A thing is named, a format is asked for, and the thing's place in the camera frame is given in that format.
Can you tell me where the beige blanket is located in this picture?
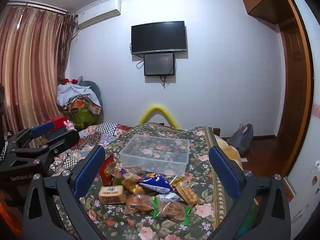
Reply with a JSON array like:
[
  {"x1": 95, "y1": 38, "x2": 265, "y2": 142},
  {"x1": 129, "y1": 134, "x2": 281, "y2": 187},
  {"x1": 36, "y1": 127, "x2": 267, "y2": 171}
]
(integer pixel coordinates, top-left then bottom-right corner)
[{"x1": 215, "y1": 137, "x2": 243, "y2": 171}]

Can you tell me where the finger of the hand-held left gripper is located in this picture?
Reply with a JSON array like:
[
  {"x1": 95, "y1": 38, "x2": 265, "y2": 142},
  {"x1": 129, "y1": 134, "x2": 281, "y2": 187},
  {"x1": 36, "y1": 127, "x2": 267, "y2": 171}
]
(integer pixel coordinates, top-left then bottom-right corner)
[
  {"x1": 6, "y1": 121, "x2": 56, "y2": 148},
  {"x1": 11, "y1": 129, "x2": 81, "y2": 173}
]

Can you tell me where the patchwork quilt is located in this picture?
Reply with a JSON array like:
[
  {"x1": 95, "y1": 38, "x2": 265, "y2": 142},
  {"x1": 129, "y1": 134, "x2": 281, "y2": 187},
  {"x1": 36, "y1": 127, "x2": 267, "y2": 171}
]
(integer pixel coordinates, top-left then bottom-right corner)
[{"x1": 47, "y1": 122, "x2": 131, "y2": 178}]

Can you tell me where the pink toy figure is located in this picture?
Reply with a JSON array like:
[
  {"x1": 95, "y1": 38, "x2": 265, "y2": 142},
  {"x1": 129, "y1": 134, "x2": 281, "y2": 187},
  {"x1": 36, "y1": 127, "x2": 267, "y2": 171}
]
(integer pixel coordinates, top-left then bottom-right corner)
[{"x1": 63, "y1": 120, "x2": 76, "y2": 132}]

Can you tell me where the small black wall monitor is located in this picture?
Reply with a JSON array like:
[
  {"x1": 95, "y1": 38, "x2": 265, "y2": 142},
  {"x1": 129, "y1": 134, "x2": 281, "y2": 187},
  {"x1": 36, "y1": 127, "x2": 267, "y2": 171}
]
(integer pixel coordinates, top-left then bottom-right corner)
[{"x1": 143, "y1": 52, "x2": 175, "y2": 76}]

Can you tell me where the blue snack packet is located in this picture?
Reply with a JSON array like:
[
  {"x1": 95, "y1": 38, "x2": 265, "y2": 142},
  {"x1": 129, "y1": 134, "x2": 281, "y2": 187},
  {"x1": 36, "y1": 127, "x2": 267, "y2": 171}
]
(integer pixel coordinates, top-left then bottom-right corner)
[{"x1": 139, "y1": 174, "x2": 175, "y2": 194}]

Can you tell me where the bread packet with white label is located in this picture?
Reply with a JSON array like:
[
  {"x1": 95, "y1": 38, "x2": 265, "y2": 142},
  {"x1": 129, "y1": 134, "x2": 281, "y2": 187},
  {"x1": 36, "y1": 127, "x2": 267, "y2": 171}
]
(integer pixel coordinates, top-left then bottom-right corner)
[{"x1": 98, "y1": 185, "x2": 127, "y2": 205}]

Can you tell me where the white air conditioner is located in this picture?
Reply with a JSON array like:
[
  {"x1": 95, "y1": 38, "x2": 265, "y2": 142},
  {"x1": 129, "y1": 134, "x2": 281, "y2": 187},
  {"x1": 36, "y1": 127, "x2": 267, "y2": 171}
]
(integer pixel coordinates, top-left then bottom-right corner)
[{"x1": 75, "y1": 0, "x2": 122, "y2": 29}]

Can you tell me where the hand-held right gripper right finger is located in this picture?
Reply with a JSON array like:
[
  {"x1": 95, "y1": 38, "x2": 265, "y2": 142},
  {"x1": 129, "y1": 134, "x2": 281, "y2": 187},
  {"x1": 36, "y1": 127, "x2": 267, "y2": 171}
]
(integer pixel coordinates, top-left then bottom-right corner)
[{"x1": 208, "y1": 145, "x2": 292, "y2": 240}]

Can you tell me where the red snack bag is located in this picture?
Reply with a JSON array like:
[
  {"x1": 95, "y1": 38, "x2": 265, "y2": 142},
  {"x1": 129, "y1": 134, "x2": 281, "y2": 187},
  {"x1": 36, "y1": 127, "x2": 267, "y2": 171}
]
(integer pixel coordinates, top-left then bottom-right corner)
[{"x1": 99, "y1": 154, "x2": 118, "y2": 187}]

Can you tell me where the grey backpack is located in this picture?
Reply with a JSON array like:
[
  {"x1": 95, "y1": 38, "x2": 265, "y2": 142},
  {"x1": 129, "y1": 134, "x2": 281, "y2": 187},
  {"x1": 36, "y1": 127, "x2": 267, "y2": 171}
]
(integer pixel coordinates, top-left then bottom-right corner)
[{"x1": 227, "y1": 123, "x2": 254, "y2": 156}]

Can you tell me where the grey chair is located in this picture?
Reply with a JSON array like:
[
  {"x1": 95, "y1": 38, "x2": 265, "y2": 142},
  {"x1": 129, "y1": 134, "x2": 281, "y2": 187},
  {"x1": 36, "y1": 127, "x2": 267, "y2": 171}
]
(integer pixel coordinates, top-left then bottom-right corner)
[{"x1": 79, "y1": 80, "x2": 104, "y2": 115}]

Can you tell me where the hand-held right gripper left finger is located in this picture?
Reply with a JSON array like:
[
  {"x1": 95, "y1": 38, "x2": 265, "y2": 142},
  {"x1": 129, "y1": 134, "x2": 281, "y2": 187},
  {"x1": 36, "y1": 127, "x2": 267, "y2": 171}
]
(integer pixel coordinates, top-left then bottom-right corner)
[{"x1": 22, "y1": 144, "x2": 107, "y2": 240}]

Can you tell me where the floral blanket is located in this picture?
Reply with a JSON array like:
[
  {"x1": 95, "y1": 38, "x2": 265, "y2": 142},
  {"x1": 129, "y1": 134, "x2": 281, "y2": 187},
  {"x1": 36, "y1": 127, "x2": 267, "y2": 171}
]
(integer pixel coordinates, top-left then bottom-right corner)
[{"x1": 54, "y1": 124, "x2": 241, "y2": 240}]

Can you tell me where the small yellow green packet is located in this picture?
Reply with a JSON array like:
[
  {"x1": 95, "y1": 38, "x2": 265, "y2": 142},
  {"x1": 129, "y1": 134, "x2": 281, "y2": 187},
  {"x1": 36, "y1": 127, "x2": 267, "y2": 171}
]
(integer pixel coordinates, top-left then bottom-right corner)
[{"x1": 171, "y1": 174, "x2": 188, "y2": 185}]

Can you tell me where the orange pastry packet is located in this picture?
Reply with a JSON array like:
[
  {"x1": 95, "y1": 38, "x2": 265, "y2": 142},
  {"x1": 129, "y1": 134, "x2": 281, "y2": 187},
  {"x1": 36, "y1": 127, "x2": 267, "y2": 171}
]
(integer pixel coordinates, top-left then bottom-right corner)
[{"x1": 125, "y1": 194, "x2": 159, "y2": 214}]

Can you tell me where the cookie packet with green ends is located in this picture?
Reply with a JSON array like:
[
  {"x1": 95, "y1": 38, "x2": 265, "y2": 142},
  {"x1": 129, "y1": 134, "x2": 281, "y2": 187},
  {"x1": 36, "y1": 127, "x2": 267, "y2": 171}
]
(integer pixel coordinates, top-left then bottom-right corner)
[{"x1": 154, "y1": 200, "x2": 192, "y2": 227}]

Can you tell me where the large black wall television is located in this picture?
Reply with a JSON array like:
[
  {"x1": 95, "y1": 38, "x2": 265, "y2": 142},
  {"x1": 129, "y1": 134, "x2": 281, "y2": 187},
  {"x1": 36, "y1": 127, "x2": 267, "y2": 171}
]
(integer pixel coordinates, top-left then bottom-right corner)
[{"x1": 131, "y1": 21, "x2": 188, "y2": 55}]

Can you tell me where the red box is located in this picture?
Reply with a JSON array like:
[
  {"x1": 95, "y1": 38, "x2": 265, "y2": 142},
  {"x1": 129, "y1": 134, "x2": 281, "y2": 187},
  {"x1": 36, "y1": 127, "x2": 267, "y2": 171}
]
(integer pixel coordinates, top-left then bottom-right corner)
[{"x1": 47, "y1": 116, "x2": 66, "y2": 128}]

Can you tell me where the wooden door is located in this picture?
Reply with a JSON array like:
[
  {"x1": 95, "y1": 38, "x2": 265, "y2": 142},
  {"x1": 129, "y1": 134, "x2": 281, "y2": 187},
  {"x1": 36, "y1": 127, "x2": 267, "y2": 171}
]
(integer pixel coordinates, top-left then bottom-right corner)
[{"x1": 274, "y1": 17, "x2": 314, "y2": 178}]

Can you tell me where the white curtain rail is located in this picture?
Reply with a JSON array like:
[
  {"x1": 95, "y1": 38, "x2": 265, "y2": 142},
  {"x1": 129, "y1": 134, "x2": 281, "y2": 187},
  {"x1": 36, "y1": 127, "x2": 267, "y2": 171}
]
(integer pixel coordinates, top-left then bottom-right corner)
[{"x1": 7, "y1": 1, "x2": 68, "y2": 12}]

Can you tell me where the waffle packet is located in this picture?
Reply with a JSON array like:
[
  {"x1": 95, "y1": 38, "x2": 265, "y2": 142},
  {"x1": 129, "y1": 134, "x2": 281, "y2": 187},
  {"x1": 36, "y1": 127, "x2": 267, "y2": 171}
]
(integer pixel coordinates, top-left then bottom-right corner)
[{"x1": 175, "y1": 181, "x2": 202, "y2": 205}]

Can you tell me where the striped pink curtain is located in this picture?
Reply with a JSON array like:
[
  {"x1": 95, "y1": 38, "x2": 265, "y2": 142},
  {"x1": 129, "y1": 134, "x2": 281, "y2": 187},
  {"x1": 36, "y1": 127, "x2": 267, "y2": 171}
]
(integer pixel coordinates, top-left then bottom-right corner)
[{"x1": 0, "y1": 3, "x2": 76, "y2": 137}]

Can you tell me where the clear plastic storage box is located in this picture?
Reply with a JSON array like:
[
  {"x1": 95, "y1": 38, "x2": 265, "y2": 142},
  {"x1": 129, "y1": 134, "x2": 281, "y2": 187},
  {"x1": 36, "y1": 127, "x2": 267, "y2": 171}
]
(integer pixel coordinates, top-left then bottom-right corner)
[{"x1": 119, "y1": 134, "x2": 190, "y2": 173}]

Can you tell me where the pile of clothes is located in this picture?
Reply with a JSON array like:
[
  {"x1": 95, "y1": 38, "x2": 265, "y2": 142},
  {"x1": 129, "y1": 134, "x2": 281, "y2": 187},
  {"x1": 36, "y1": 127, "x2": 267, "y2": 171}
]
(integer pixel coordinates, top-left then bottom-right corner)
[{"x1": 57, "y1": 82, "x2": 102, "y2": 113}]

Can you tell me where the yellow pastry packet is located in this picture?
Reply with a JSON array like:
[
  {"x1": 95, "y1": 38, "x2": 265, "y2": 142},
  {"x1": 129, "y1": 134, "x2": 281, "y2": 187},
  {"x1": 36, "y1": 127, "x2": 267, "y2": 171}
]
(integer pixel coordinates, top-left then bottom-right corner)
[{"x1": 122, "y1": 179, "x2": 147, "y2": 196}]

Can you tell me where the yellow foam tube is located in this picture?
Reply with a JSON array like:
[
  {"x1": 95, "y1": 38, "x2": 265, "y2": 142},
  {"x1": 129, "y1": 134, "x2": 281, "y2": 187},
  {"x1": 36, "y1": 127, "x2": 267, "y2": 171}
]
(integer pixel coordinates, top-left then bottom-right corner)
[{"x1": 138, "y1": 104, "x2": 179, "y2": 129}]

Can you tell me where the orange garment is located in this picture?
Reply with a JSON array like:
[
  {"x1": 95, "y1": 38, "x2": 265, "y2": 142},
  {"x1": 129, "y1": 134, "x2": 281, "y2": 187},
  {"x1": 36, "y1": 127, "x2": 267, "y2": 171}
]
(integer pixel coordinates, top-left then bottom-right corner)
[{"x1": 0, "y1": 189, "x2": 17, "y2": 222}]

